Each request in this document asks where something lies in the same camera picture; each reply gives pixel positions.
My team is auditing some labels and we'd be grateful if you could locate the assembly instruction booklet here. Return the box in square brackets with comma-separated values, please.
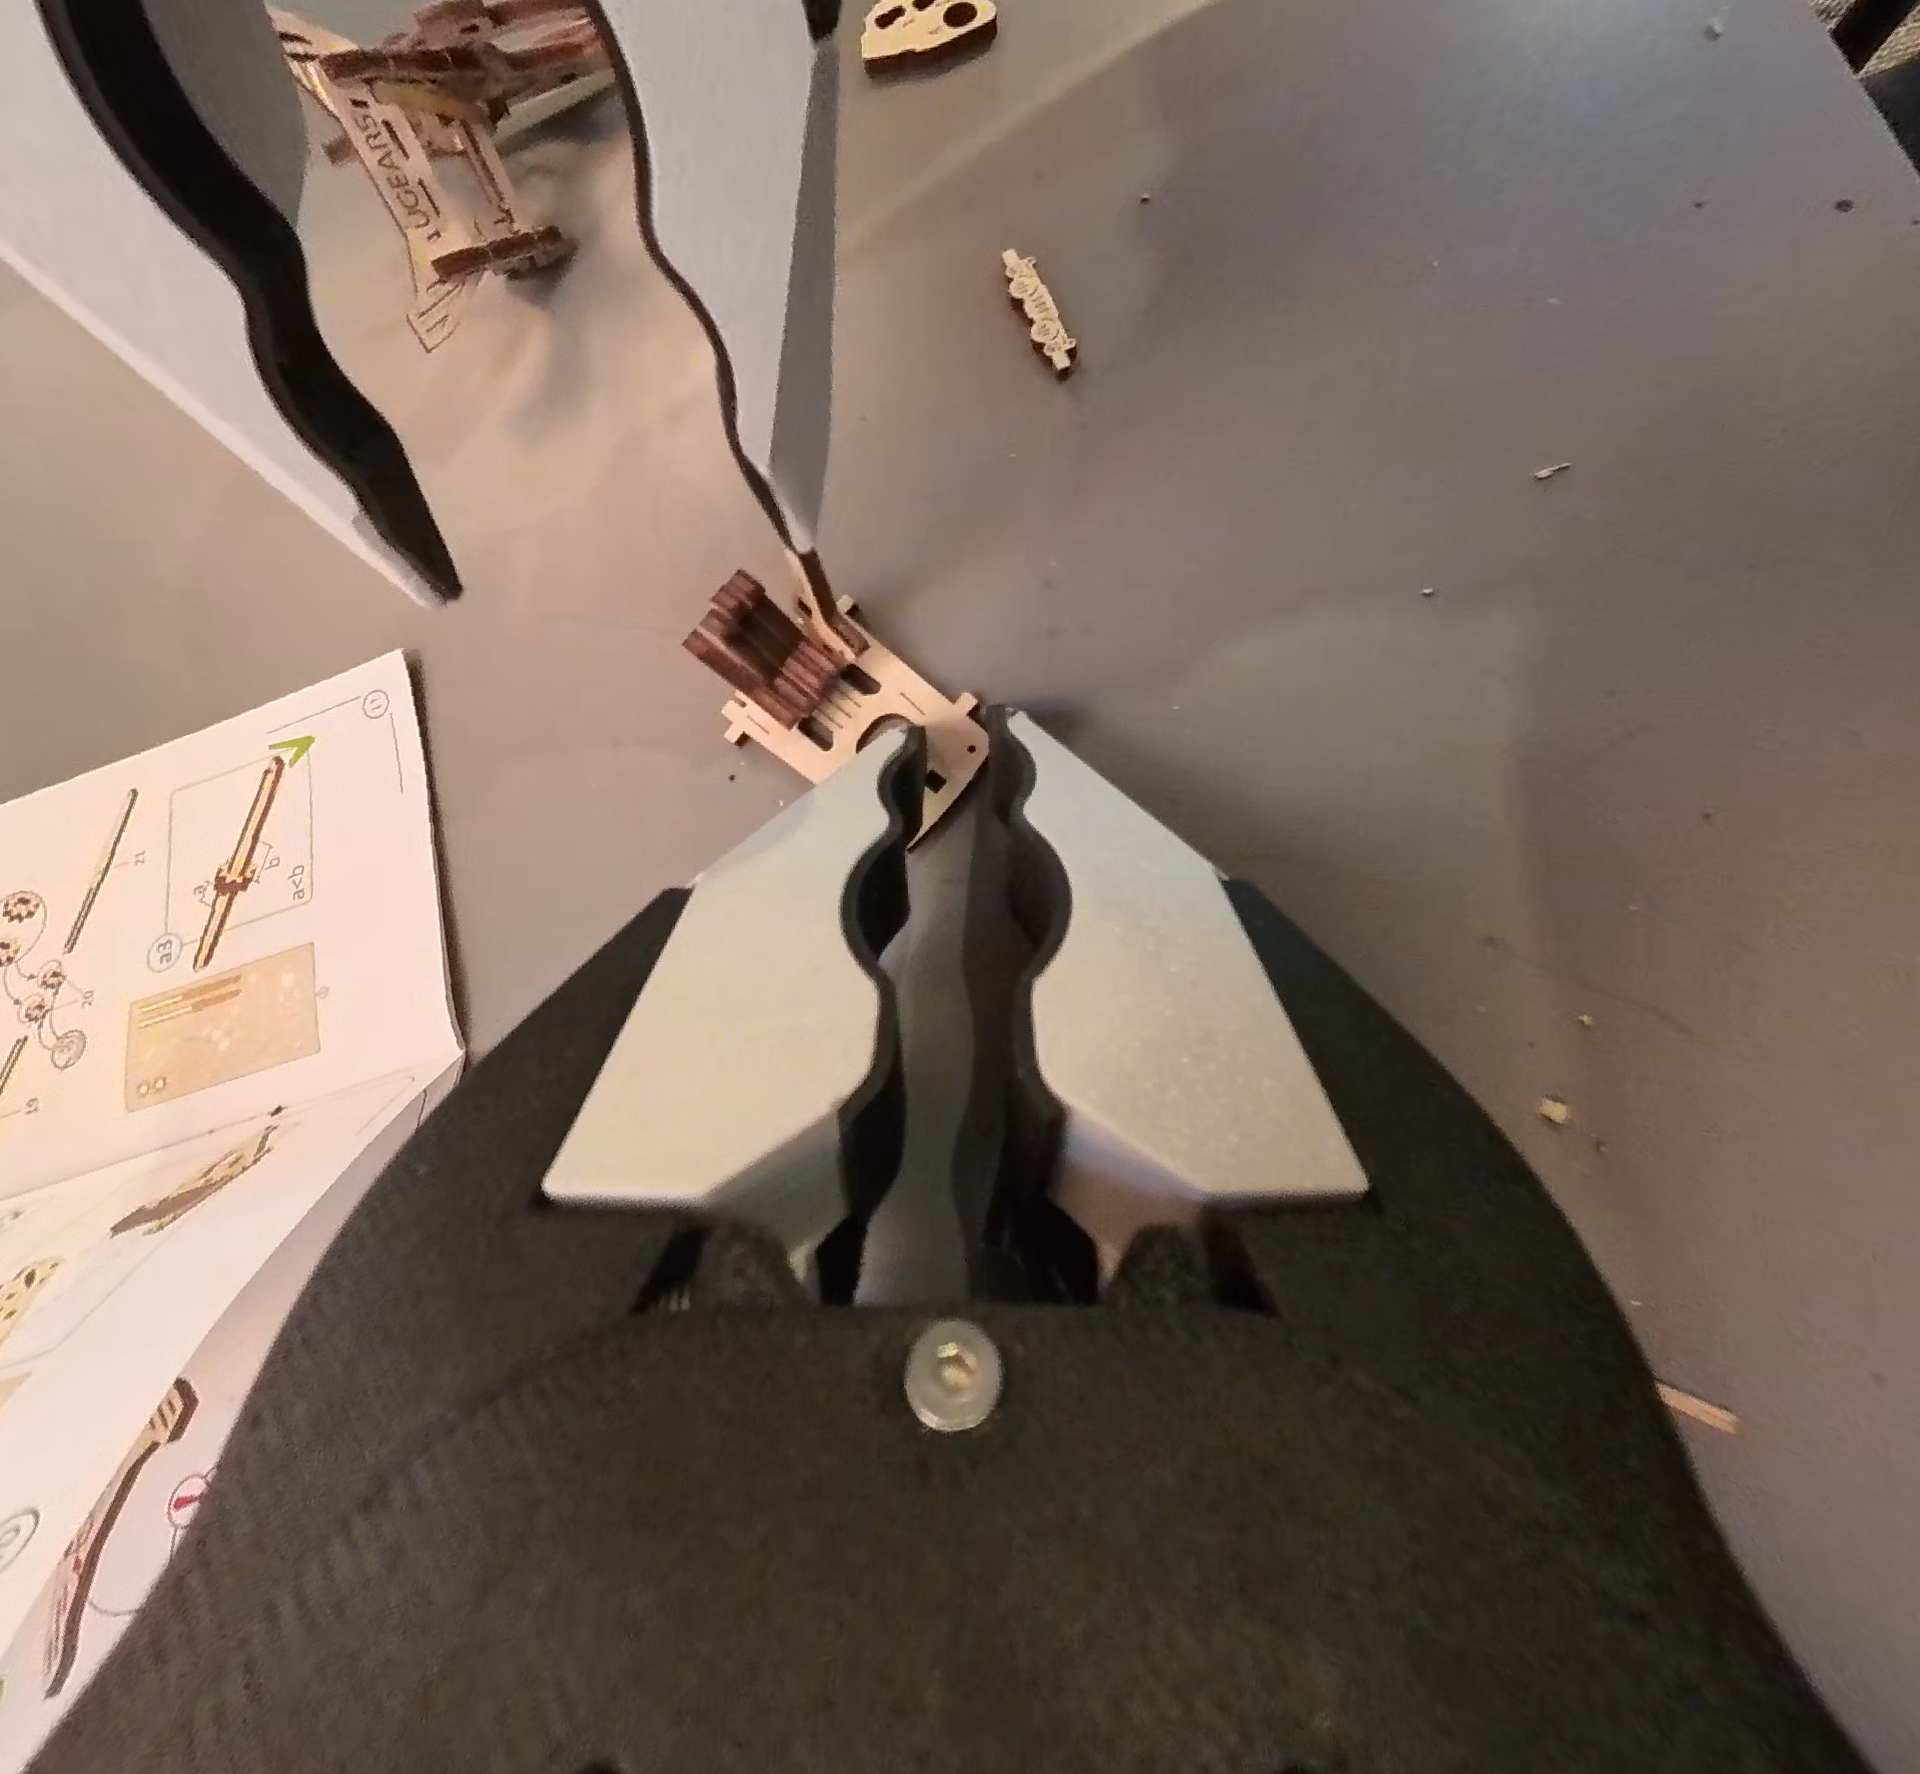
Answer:
[0, 651, 470, 1704]

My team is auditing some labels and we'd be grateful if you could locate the brown wooden gear stack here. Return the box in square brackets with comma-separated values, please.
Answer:
[682, 570, 844, 730]

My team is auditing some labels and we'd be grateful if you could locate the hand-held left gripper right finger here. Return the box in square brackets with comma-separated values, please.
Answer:
[975, 705, 1369, 1306]

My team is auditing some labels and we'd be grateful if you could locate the pale wooden plate part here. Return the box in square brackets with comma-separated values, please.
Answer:
[719, 589, 995, 853]

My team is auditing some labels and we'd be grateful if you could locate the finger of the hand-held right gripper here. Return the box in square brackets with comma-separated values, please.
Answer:
[0, 0, 463, 604]
[482, 0, 855, 561]

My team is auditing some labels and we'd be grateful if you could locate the small engraved wooden strip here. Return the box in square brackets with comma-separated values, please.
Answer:
[999, 248, 1085, 382]

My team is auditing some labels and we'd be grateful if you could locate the thin brown wooden stick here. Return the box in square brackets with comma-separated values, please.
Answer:
[789, 548, 867, 652]

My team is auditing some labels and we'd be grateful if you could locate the wooden model frame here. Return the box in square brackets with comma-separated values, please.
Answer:
[277, 0, 629, 353]

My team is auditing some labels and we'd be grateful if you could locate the oval wooden part with holes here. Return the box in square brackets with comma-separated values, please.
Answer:
[859, 0, 1001, 83]

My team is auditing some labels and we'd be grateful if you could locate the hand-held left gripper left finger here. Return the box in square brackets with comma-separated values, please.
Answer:
[539, 727, 929, 1306]

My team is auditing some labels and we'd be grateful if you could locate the black chair leg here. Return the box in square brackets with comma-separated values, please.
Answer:
[1827, 0, 1920, 83]

